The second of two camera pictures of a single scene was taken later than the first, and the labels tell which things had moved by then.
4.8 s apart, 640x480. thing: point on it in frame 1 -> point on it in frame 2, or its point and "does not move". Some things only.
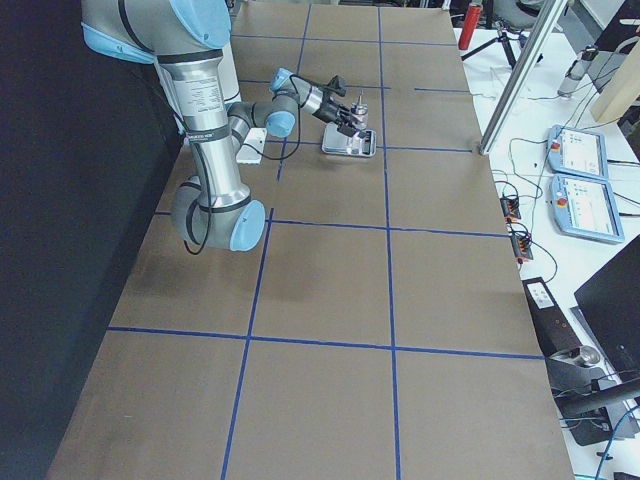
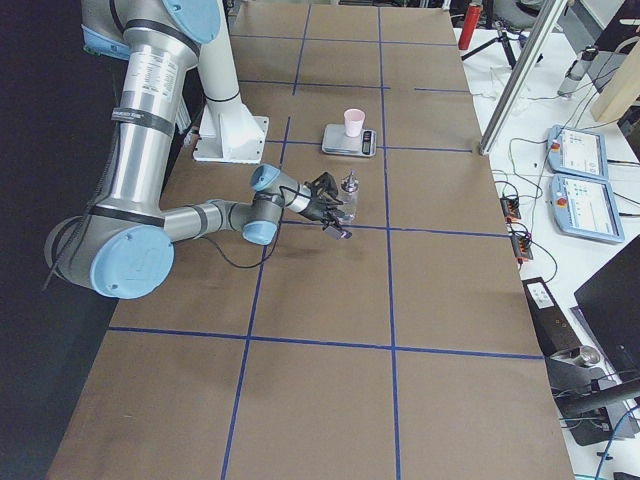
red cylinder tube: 473,14 does not move
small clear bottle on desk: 577,71 does not move
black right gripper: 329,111 -> 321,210
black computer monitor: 610,301 does not move
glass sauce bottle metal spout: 359,112 -> 350,190
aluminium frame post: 523,76 does not move
